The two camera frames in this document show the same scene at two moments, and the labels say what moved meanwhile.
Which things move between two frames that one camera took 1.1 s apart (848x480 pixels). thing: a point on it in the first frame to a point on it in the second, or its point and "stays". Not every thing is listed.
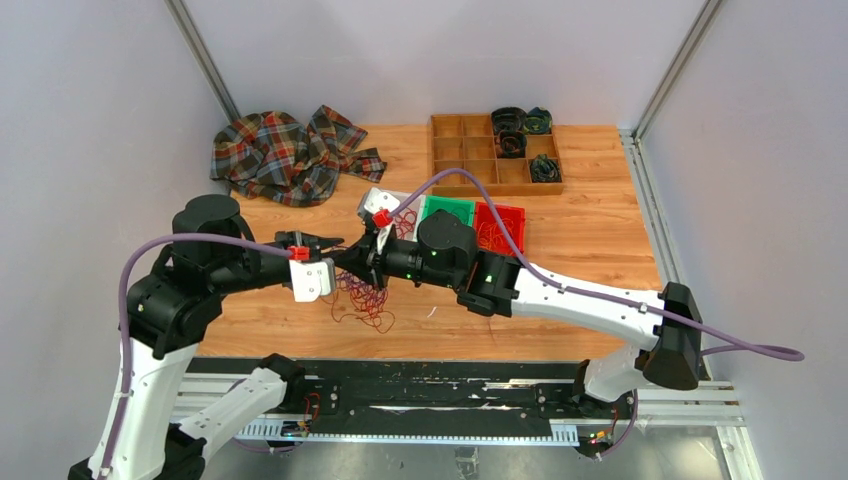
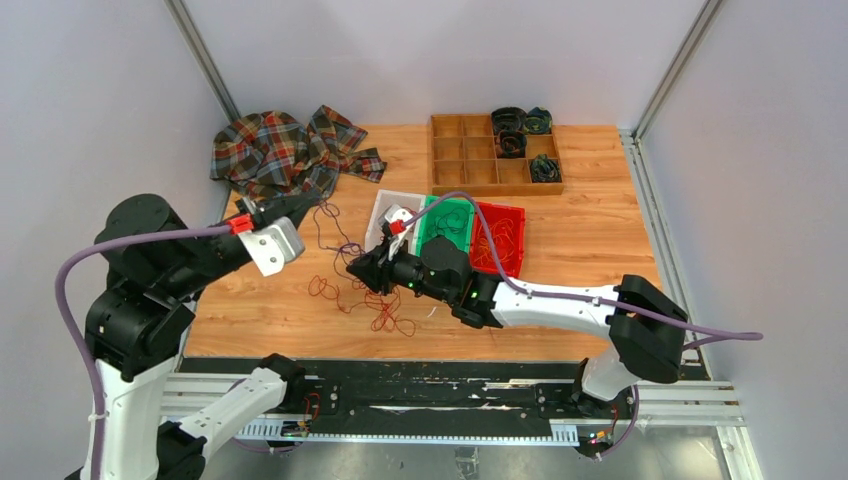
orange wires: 491,236 stays
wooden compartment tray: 468,141 stays
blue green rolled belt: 539,121 stays
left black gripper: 296,239 to 296,205
